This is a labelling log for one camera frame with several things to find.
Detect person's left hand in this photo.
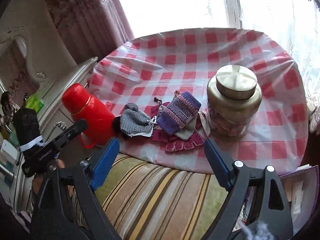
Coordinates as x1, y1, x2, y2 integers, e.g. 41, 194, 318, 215
31, 159, 73, 202

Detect purple white storage box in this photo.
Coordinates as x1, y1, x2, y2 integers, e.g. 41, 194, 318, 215
233, 165, 319, 239

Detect red thermos flask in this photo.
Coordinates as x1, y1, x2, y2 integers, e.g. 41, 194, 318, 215
61, 83, 118, 149

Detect striped beige green cushion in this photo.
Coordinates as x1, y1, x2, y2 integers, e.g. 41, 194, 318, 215
95, 154, 227, 239

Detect cream ornate cabinet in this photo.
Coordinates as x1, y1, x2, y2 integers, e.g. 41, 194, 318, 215
1, 24, 98, 212

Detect grey checkered fabric pouch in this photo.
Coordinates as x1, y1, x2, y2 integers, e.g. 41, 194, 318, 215
120, 102, 157, 138

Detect white fruit-print cloth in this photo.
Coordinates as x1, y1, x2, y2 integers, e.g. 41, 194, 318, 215
174, 111, 211, 140

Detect magenta knit gloves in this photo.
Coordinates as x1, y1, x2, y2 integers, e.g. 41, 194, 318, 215
143, 101, 206, 153

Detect glass jar with gold lid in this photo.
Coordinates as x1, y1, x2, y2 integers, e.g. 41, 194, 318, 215
207, 65, 262, 138

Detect purple striped knit pouch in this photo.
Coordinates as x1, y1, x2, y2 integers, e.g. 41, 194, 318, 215
156, 90, 201, 135

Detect red white checkered tablecloth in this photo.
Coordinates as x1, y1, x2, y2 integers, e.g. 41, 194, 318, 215
88, 28, 309, 174

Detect pink curtain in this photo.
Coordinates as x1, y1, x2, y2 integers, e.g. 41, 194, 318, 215
45, 0, 133, 63

